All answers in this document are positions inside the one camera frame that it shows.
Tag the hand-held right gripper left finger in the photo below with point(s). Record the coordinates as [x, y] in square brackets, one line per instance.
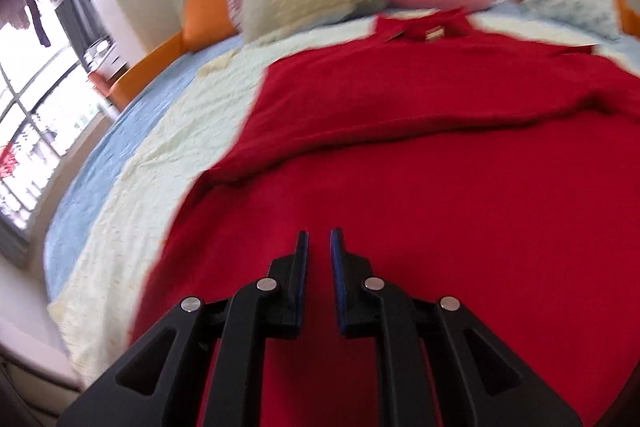
[302, 287]

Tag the white daisy print blanket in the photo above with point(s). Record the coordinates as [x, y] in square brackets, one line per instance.
[165, 157]

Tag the red sweater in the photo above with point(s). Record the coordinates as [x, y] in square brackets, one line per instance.
[400, 132]

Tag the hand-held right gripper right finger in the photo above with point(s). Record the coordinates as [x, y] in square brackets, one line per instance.
[336, 292]

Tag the grey curtain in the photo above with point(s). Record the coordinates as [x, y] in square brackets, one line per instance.
[80, 17]

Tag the orange bed frame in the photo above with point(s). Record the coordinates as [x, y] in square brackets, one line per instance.
[205, 7]

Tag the window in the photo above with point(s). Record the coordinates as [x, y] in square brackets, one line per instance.
[30, 107]

